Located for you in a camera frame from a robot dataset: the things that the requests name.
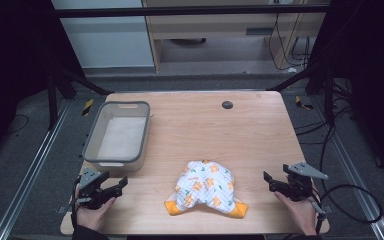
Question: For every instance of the yellow black tape strip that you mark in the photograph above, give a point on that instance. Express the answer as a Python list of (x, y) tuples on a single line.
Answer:
[(302, 103), (87, 107)]

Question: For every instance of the white cabinet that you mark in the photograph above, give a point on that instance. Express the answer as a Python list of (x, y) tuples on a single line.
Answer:
[(106, 36)]

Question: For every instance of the person's left hand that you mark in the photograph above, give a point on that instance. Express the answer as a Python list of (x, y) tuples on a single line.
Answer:
[(93, 216)]

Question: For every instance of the person's right hand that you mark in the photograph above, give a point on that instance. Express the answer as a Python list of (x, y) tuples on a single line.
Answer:
[(300, 215)]

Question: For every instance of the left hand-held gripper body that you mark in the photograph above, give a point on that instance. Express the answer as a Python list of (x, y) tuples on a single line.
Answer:
[(91, 188)]

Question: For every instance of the black metal stand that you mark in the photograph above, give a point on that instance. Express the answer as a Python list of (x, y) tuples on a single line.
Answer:
[(316, 83), (60, 90)]

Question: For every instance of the black horizontal frame bar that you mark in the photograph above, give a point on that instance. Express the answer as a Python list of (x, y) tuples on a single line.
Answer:
[(186, 11)]

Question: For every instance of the white floral baby pants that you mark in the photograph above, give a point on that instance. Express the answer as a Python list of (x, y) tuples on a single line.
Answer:
[(205, 188)]

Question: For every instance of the grey plastic basket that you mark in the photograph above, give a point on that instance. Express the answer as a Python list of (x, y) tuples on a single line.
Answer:
[(120, 135)]

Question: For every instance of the aluminium floor rail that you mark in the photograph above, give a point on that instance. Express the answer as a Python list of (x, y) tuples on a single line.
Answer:
[(30, 173), (353, 166)]

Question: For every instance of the wooden shelf unit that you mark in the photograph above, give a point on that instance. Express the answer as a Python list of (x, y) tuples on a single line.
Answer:
[(226, 30)]

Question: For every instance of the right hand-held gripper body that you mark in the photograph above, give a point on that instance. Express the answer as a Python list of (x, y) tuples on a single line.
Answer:
[(298, 183)]

